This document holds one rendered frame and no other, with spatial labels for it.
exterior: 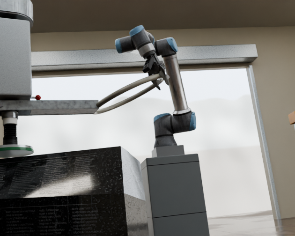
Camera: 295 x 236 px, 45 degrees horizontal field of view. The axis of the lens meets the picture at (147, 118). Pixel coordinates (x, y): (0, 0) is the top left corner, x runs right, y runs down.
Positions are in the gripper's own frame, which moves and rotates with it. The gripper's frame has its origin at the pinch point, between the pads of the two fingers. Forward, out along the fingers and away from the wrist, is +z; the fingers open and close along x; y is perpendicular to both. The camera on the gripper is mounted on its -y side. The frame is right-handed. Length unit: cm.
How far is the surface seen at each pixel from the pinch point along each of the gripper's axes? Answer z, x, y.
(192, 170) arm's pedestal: 57, 38, 54
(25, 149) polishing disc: 1, 49, -63
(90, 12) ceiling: -232, 246, 358
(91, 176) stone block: 26, 18, -63
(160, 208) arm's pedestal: 70, 60, 29
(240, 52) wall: -53, 90, 549
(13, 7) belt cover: -70, 35, -42
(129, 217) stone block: 48, 5, -68
